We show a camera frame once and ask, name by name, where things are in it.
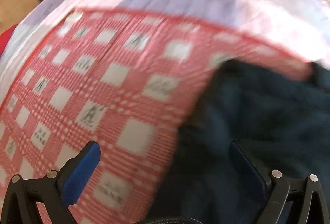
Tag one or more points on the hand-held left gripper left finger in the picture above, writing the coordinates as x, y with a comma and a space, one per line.
82, 169

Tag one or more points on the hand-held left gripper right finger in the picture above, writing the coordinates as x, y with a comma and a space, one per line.
248, 172

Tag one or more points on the dark navy jacket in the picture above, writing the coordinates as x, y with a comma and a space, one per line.
257, 110

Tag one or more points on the red checked cloth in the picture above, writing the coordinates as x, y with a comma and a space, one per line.
123, 89

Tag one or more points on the bright red cloth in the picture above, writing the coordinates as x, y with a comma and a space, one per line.
6, 38

